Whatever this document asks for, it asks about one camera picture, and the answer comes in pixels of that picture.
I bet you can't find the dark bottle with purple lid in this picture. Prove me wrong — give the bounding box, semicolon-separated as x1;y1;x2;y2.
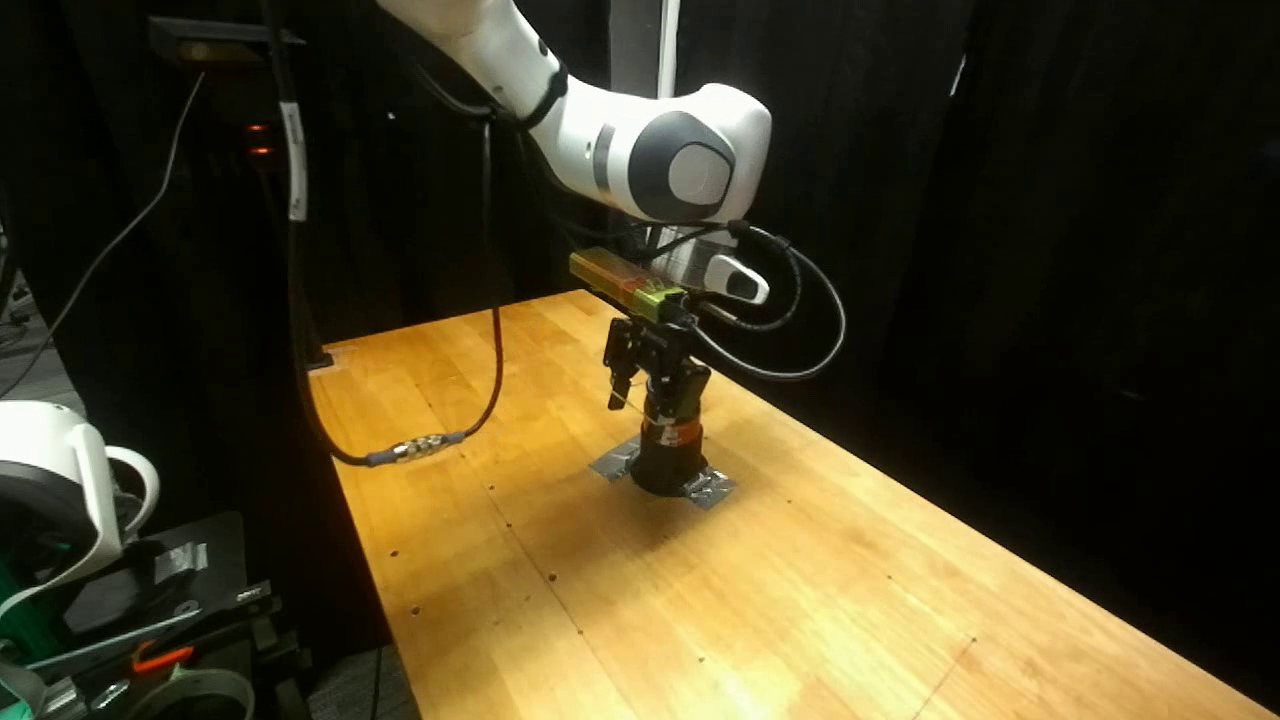
627;390;709;498

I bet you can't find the thin grey cable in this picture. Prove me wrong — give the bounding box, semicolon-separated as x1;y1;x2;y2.
0;69;212;401

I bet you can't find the grey tape strip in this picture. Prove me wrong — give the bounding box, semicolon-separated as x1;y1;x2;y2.
681;462;739;511
589;436;646;484

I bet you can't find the black hanging cable with connector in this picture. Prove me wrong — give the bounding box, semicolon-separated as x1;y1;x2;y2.
262;0;512;471

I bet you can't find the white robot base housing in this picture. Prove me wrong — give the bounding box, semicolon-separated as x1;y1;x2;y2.
0;394;164;621

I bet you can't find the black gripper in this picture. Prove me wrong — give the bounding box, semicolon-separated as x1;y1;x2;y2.
600;307;716;426

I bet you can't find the orange clamp handle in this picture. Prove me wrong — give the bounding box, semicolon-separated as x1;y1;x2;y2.
127;639;199;680

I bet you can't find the orange elastic band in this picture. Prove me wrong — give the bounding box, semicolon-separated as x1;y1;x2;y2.
646;417;704;452

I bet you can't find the black equipment case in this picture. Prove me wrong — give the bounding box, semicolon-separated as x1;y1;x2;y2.
23;506;314;720

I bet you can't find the olive wrist camera bar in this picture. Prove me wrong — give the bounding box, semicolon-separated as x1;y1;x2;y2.
565;243;689;324

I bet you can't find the black curtain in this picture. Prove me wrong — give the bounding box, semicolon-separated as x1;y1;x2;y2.
661;0;1280;694

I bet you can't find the white coiled hose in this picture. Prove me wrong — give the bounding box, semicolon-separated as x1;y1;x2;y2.
122;659;262;720

